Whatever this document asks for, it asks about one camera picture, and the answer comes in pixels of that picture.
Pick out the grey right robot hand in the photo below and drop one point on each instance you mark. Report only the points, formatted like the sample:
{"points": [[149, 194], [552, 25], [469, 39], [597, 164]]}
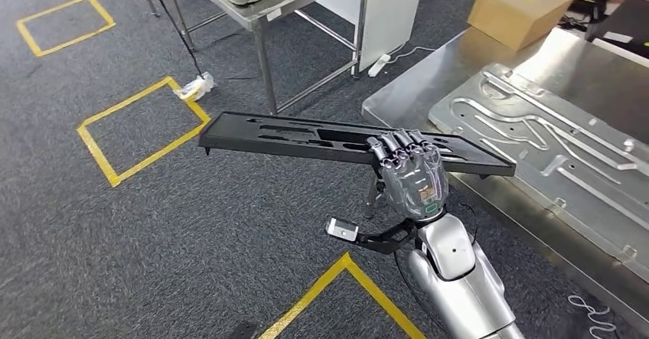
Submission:
{"points": [[416, 184]]}

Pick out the black plastic plate part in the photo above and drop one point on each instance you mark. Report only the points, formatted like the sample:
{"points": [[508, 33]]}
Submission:
{"points": [[238, 139]]}

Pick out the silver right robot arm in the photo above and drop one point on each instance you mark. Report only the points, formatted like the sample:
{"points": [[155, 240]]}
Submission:
{"points": [[456, 286]]}

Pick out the stainless steel workbench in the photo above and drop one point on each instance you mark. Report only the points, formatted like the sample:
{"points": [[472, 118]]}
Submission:
{"points": [[456, 78]]}

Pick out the yellow floor tape square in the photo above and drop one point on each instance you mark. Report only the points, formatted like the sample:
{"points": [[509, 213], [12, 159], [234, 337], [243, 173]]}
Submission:
{"points": [[345, 263], [23, 37], [96, 154]]}

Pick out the white power strip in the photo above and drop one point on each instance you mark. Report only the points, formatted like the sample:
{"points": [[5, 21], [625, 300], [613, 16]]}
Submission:
{"points": [[378, 65]]}

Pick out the white board panel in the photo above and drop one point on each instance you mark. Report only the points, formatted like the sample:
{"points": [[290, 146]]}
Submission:
{"points": [[390, 12]]}

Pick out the brown cardboard box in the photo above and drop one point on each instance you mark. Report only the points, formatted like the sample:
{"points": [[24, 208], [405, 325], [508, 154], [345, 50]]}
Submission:
{"points": [[517, 12]]}

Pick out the stainless steel table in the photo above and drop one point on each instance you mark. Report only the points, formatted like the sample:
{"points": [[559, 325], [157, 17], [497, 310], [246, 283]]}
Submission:
{"points": [[263, 47]]}

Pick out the crumpled clear plastic wad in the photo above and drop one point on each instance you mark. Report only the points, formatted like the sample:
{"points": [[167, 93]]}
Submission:
{"points": [[195, 87]]}

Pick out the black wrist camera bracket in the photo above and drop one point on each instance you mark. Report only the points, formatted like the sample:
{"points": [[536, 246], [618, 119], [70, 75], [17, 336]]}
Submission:
{"points": [[385, 240]]}

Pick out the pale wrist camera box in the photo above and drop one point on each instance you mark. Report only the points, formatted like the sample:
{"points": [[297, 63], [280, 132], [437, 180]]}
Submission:
{"points": [[342, 229]]}

